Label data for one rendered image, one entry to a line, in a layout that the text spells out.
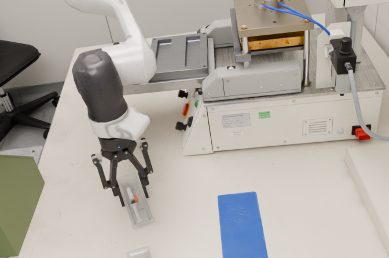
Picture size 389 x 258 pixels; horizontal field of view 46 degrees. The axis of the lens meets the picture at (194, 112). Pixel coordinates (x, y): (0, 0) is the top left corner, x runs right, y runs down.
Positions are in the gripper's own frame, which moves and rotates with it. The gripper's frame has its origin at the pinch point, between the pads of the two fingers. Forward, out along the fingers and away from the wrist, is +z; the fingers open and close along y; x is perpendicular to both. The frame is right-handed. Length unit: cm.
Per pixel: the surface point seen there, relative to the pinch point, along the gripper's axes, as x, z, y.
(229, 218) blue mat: 15.5, 4.6, -19.8
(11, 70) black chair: -149, 34, 38
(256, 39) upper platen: -9.6, -26.1, -40.7
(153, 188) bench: -2.6, 4.8, -5.6
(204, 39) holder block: -28.5, -19.6, -33.1
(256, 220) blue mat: 18.7, 4.6, -25.3
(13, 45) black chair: -173, 31, 35
